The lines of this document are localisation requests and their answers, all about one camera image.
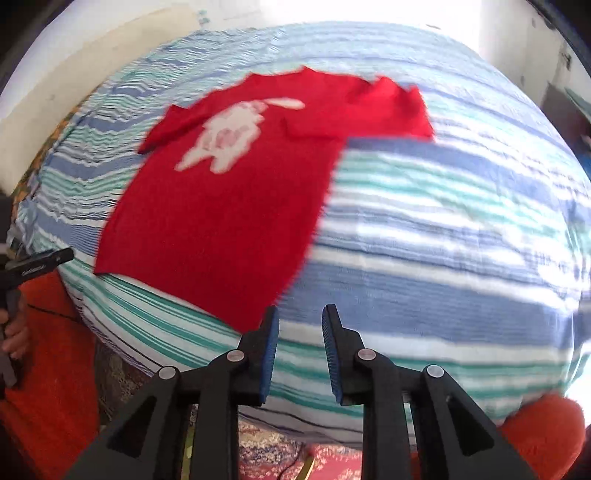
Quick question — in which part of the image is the red sweater with white rabbit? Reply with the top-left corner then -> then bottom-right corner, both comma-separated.
94,67 -> 434,333

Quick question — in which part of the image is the person's left hand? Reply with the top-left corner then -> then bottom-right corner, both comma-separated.
1,304 -> 30,360

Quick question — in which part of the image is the orange fleece garment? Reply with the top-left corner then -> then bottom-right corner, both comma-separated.
1,272 -> 99,479

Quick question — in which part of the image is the patterned floor rug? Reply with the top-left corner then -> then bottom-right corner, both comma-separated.
93,342 -> 362,479

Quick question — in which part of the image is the blue green striped bedspread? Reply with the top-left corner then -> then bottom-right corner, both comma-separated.
16,23 -> 590,446

